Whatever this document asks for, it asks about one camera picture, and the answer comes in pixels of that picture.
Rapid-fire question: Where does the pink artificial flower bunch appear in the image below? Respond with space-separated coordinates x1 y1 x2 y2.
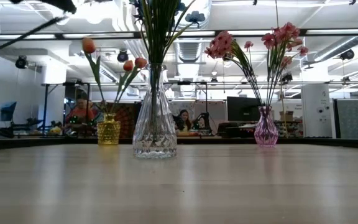
204 30 265 108
0 16 67 51
260 21 310 108

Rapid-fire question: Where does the blue artificial flower bunch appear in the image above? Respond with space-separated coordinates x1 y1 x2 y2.
129 0 188 138
135 0 206 138

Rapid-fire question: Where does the clear glass vase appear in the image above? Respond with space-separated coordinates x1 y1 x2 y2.
132 63 178 160

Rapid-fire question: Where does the yellow glass vase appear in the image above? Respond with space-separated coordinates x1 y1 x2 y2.
96 113 121 146

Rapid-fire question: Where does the pink glass vase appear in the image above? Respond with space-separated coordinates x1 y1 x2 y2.
254 105 279 147

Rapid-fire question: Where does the person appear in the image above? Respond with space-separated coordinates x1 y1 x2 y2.
175 108 193 133
65 91 96 127

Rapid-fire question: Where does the blue chair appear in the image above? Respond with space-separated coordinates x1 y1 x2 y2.
0 101 17 123

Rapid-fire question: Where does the black computer monitor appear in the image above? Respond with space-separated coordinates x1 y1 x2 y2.
226 96 262 123

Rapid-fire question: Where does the white pillar cabinet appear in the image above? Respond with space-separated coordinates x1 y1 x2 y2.
301 83 334 139

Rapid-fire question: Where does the grey partition panel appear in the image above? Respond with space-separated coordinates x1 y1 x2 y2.
336 98 358 139

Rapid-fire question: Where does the black aluminium table frame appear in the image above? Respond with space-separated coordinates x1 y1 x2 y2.
0 136 358 152

